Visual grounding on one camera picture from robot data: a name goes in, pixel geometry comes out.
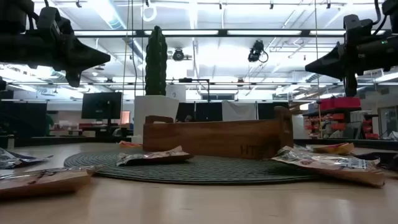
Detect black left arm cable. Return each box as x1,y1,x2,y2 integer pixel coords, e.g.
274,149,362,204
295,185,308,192
27,0,50,32

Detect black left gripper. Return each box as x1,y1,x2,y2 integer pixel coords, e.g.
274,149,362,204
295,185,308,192
12,33,111,88

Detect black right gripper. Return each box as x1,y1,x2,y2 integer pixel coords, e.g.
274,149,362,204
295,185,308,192
305,37,388,96

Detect black storage shelf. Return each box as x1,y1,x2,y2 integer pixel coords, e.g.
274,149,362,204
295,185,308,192
303,107,381,140

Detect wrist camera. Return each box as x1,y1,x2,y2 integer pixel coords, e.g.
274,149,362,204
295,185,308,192
343,14,374,45
36,6,74,39

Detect black ceiling spotlight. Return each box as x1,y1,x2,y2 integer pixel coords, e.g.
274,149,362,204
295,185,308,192
172,48,186,62
248,39,269,63

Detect white cable ring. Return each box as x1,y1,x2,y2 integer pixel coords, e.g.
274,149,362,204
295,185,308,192
141,2,158,22

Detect orange tea packet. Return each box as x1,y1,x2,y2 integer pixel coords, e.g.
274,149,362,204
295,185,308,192
119,140,144,149
312,142,355,156

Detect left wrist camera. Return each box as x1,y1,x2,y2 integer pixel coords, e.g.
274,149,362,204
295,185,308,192
36,6,74,39

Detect red storage bins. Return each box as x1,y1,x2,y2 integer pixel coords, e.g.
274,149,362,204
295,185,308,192
319,96,362,111

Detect background desk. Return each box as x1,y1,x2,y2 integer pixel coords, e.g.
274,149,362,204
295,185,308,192
45,123,134,138

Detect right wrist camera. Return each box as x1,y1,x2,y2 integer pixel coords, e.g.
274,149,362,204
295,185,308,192
343,14,374,45

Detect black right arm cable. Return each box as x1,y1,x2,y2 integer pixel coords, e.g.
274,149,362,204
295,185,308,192
371,0,389,35

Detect black overhead frame bar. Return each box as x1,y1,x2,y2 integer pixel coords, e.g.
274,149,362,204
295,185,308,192
73,29,398,39

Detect beige tea packet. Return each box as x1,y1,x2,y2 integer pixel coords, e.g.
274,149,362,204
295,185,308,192
271,145,386,188
116,145,194,167
0,164,102,200

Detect thin black horizontal rail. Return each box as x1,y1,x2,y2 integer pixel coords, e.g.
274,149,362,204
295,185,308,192
0,81,398,86

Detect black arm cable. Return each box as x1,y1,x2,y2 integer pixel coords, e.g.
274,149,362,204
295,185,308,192
27,0,50,32
371,0,389,35

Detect round grey woven placemat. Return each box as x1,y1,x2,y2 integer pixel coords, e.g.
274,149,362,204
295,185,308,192
63,151,321,186

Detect black partition panel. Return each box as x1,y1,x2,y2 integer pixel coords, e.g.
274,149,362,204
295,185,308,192
257,101,290,121
175,101,223,123
0,101,48,138

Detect green cactus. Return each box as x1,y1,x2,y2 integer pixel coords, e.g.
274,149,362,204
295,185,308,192
144,25,168,96

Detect black computer monitor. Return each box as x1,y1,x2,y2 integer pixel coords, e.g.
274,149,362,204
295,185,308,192
81,91,123,120

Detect wooden tea box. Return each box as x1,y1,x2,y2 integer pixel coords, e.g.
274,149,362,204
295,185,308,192
142,105,295,160

